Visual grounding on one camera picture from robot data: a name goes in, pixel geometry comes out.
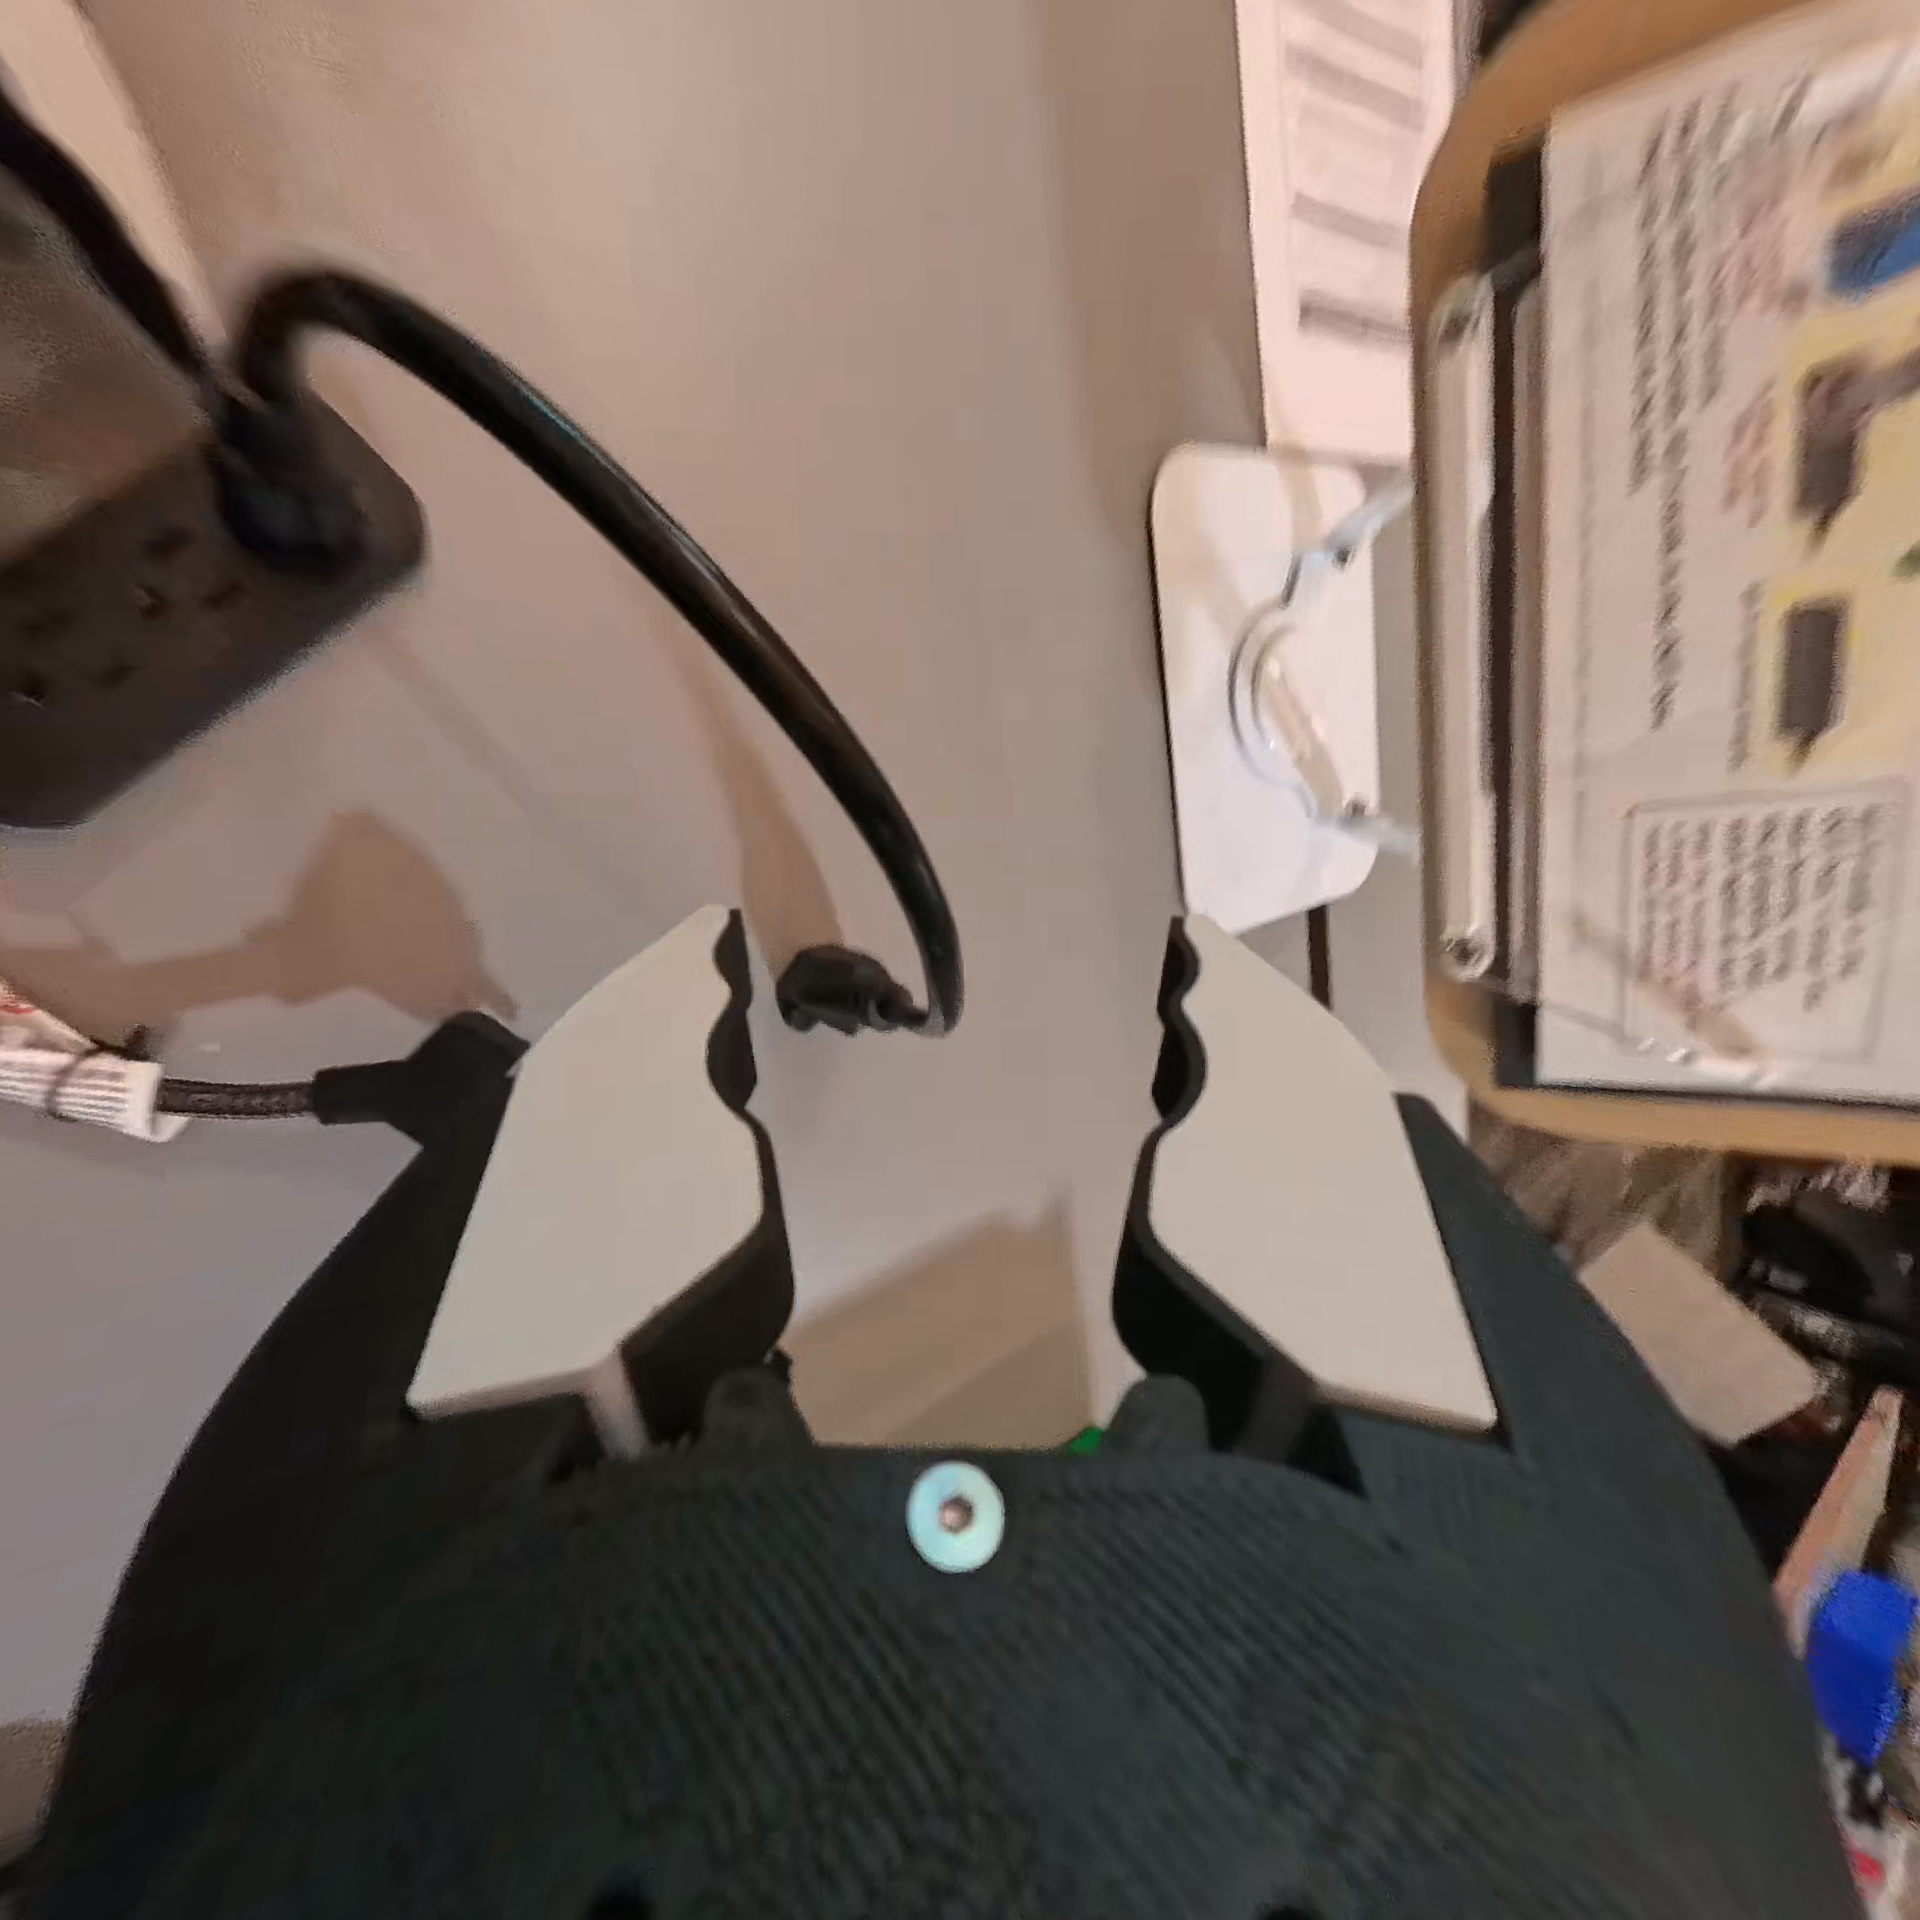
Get black power strip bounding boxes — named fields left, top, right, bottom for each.
left=0, top=396, right=430, bottom=827

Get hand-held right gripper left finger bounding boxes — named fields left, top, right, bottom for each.
left=400, top=904, right=799, bottom=1456

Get black power cord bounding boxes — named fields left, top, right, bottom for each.
left=226, top=270, right=965, bottom=1039

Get grey desk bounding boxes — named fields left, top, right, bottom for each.
left=0, top=0, right=1487, bottom=1773

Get white paper sheet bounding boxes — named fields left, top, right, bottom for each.
left=1238, top=0, right=1465, bottom=453

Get wooden document stand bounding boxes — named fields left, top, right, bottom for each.
left=1147, top=0, right=1920, bottom=1173

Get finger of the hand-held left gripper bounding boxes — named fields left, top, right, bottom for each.
left=0, top=73, right=232, bottom=583

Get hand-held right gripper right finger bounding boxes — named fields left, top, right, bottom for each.
left=1111, top=915, right=1506, bottom=1434

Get printed instruction sheet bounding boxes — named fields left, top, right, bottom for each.
left=1530, top=31, right=1920, bottom=1097

